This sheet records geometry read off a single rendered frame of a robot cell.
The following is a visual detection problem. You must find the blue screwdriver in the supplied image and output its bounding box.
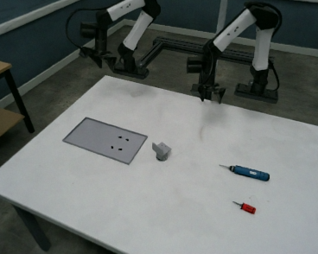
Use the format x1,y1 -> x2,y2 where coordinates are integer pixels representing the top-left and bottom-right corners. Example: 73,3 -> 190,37
219,164 -> 270,181

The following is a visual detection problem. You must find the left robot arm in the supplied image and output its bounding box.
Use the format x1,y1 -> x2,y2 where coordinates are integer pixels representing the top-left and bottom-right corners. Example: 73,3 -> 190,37
187,4 -> 279,100

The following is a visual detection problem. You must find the grey metal l-bracket with holes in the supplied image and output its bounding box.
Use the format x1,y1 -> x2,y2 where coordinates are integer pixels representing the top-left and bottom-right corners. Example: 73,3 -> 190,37
152,142 -> 171,156

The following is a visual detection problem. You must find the red screwdriver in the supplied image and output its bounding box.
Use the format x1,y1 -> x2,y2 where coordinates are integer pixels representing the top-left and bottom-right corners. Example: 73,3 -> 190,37
234,201 -> 256,214

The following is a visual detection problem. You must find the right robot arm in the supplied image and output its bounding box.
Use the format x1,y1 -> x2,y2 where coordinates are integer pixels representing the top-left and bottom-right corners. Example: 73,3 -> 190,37
79,0 -> 161,76

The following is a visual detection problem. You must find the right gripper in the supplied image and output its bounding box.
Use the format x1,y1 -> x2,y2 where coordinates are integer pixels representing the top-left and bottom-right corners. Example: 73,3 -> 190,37
88,38 -> 118,72

